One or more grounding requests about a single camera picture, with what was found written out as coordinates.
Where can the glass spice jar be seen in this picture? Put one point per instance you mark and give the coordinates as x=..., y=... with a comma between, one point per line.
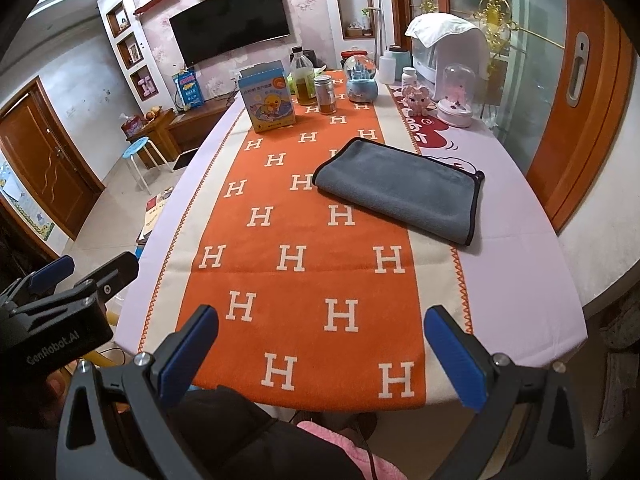
x=324, y=95

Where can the blue round stool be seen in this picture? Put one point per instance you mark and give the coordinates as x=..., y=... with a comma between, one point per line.
x=137, y=147

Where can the blue snow globe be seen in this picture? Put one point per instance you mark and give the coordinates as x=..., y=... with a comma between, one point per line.
x=361, y=82

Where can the red white cartoon cloth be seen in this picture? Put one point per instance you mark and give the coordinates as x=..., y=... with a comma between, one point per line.
x=425, y=135

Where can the brown wooden door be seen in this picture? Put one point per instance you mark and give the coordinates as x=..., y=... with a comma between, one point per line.
x=45, y=165

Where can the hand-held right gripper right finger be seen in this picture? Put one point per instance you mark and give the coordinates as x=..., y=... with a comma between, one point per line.
x=455, y=360

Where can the orange printed table runner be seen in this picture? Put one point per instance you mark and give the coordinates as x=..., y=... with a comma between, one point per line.
x=300, y=285

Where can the person's pink clothing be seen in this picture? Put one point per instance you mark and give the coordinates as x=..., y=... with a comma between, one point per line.
x=340, y=452

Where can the black television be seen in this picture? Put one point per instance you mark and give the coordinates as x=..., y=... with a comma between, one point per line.
x=230, y=20

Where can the red wall shelf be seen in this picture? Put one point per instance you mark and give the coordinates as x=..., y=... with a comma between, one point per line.
x=157, y=0

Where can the glass oil bottle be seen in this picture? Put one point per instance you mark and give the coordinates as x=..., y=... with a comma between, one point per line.
x=303, y=82

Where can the grey towel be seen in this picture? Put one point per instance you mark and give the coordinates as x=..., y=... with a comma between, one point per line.
x=395, y=185

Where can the white countertop appliance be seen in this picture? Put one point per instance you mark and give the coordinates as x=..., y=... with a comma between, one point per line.
x=470, y=67

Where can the teal container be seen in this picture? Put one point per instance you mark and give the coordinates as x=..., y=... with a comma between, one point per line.
x=398, y=52

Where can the wooden television cabinet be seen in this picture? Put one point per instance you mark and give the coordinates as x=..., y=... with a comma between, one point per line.
x=195, y=120

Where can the glass dome ornament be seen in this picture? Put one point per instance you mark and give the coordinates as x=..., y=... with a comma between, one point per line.
x=456, y=97

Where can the white plastic bottle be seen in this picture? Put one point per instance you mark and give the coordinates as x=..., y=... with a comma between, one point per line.
x=388, y=70

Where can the wooden sliding door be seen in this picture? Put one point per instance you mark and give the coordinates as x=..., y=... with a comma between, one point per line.
x=585, y=110

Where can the wall poster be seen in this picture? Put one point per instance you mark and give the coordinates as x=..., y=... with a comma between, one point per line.
x=25, y=205

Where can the white cloth cover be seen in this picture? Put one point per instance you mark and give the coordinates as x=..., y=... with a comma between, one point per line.
x=445, y=27

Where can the person's dark clothing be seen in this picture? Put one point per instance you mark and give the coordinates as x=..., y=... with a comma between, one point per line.
x=240, y=435

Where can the red tissue box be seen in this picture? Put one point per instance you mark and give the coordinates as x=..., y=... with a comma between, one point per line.
x=132, y=125

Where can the lilac tablecloth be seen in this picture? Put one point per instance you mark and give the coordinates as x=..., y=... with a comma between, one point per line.
x=510, y=270

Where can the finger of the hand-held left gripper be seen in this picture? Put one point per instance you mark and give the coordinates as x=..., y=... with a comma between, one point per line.
x=112, y=272
x=50, y=272

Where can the black floor mat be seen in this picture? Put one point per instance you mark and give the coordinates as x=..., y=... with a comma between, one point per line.
x=186, y=159

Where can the stack of books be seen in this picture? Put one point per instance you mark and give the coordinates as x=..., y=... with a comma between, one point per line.
x=157, y=215

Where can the gold hanging ornament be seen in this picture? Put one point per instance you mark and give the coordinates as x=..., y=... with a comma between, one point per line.
x=495, y=5

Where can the blue printed packet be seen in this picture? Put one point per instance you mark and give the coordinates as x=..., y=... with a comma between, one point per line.
x=187, y=89

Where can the pink pig toy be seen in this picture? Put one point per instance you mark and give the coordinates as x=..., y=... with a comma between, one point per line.
x=417, y=101

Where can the small white pill bottle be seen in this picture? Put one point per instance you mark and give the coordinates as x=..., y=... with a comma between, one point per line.
x=409, y=79

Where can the blue duck-print box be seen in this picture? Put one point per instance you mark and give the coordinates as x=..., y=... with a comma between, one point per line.
x=267, y=100

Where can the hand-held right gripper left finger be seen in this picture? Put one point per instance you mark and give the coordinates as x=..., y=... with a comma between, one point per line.
x=190, y=355

